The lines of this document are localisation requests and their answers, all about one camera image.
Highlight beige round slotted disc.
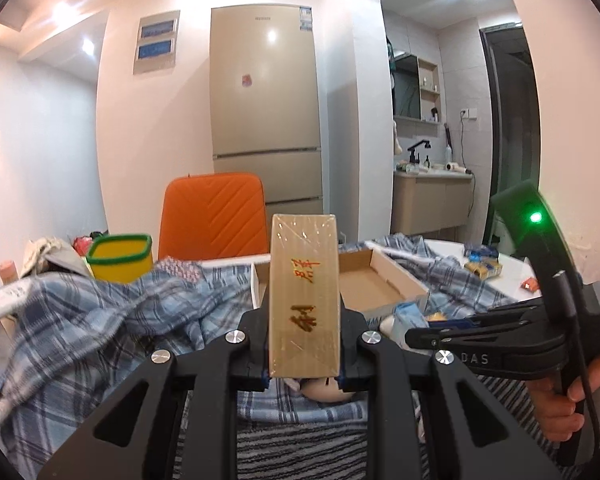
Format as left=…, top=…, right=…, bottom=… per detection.
left=300, top=378, right=353, bottom=404

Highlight red and gold cigarette pack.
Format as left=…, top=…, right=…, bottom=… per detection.
left=268, top=214, right=340, bottom=379

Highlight blue tissue packet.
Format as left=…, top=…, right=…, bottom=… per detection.
left=393, top=302, right=429, bottom=334

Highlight person's right hand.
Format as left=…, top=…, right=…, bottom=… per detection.
left=526, top=356, right=600, bottom=442

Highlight small orange packet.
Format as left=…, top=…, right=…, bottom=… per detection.
left=521, top=278, right=539, bottom=292

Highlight blue cigarette packs on table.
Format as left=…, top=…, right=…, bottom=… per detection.
left=464, top=244, right=503, bottom=281

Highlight open cardboard box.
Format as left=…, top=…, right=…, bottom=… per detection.
left=249, top=246, right=432, bottom=321

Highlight beige bathroom vanity cabinet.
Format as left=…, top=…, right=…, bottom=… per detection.
left=391, top=170, right=474, bottom=235

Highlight blue plaid shirt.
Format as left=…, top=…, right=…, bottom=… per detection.
left=0, top=234, right=514, bottom=479

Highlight white hair dryer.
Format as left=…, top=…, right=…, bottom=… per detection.
left=445, top=162, right=471, bottom=174

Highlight yellow bin with green rim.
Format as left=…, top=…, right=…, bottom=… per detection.
left=86, top=234, right=154, bottom=284

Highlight black faucet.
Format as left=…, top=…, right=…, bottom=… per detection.
left=407, top=140, right=431, bottom=165

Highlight orange quilted chair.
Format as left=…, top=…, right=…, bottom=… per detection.
left=158, top=172, right=268, bottom=260

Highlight beige bag on table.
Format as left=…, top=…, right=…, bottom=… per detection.
left=20, top=237, right=93, bottom=278

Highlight bathroom mirror cabinet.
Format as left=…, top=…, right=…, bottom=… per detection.
left=387, top=38, right=441, bottom=125

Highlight beige three-door refrigerator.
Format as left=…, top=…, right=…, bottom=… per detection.
left=209, top=4, right=323, bottom=214

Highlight grey wall electrical panel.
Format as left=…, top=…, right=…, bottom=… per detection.
left=133, top=11, right=181, bottom=75

